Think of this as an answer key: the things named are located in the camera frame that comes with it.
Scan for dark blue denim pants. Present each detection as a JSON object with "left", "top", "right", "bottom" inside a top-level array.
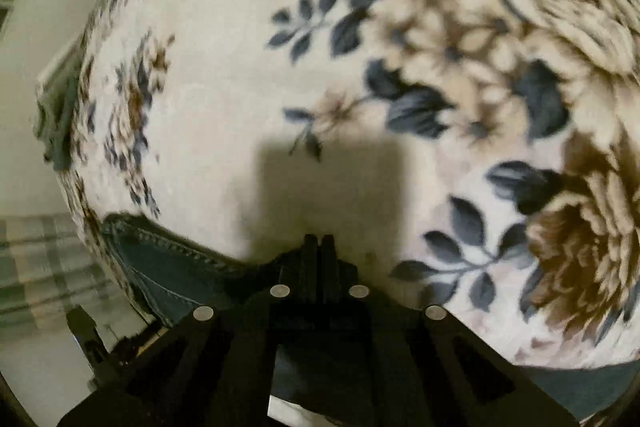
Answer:
[{"left": 100, "top": 215, "right": 639, "bottom": 421}]

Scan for floral checkered fleece blanket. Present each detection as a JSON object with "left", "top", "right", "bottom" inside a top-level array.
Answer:
[{"left": 61, "top": 0, "right": 639, "bottom": 369}]

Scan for grey plaid cloth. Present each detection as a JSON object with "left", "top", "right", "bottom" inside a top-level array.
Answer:
[{"left": 1, "top": 213, "right": 129, "bottom": 343}]

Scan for dark green cloth pile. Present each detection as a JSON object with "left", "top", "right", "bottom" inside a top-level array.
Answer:
[{"left": 34, "top": 51, "right": 81, "bottom": 172}]

